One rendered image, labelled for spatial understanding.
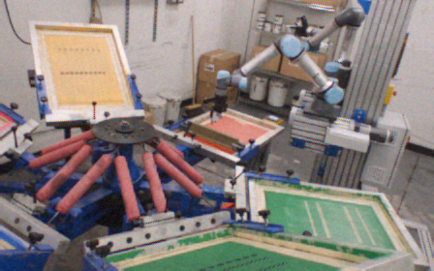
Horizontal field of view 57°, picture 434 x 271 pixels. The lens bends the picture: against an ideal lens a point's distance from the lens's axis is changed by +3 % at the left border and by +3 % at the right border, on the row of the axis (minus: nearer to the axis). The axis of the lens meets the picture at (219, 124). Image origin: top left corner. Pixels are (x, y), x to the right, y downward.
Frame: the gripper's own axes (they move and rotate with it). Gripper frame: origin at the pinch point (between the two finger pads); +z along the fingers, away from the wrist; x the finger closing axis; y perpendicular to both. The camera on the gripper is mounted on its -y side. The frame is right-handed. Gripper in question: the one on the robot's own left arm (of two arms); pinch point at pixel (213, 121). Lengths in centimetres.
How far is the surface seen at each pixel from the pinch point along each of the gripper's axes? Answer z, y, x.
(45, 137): 92, -199, 19
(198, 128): 8.6, -10.5, -1.0
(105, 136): -18, -1, -95
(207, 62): 42, -179, 277
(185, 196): 9, 32, -74
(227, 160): 9.6, 27.1, -24.4
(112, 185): 8, 2, -92
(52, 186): -1, -6, -119
